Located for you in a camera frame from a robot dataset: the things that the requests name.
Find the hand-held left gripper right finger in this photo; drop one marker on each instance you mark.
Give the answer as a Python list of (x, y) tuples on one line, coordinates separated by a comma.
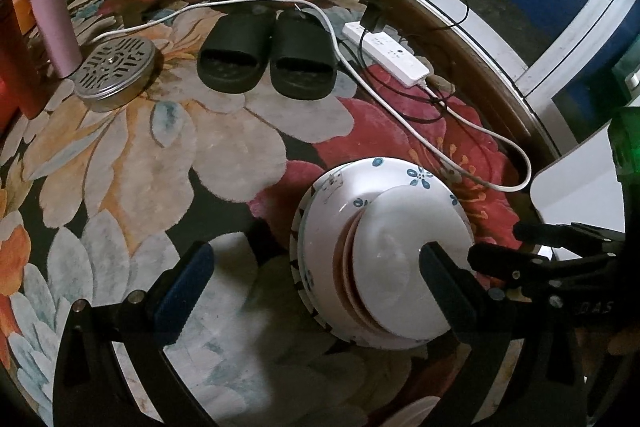
[(445, 292)]

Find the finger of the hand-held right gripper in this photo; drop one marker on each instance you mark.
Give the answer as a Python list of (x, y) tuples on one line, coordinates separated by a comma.
[(495, 263), (545, 236)]

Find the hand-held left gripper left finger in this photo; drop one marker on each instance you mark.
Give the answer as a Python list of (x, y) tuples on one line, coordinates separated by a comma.
[(185, 292)]

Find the leaf pattern rim plate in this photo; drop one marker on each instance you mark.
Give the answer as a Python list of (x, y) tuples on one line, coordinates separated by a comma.
[(295, 257)]

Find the large bear print plate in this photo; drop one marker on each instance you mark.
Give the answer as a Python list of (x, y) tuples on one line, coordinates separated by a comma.
[(350, 177)]

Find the white board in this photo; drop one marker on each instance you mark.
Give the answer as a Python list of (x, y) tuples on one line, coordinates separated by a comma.
[(575, 182)]

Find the floral rug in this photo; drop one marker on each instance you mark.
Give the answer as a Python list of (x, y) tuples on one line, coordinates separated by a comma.
[(150, 167)]

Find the white power strip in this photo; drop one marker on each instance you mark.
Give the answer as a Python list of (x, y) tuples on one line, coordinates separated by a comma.
[(400, 57)]

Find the round perforated metal tin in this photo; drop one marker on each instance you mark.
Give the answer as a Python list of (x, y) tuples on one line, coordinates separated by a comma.
[(115, 67)]

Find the black slipper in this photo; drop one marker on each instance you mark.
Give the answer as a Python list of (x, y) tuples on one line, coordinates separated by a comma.
[(302, 57), (235, 52)]

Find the red thermos bottle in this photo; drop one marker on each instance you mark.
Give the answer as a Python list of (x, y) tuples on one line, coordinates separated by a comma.
[(17, 67)]

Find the pink thermos bottle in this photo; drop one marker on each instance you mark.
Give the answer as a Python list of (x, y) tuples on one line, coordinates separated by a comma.
[(55, 22)]

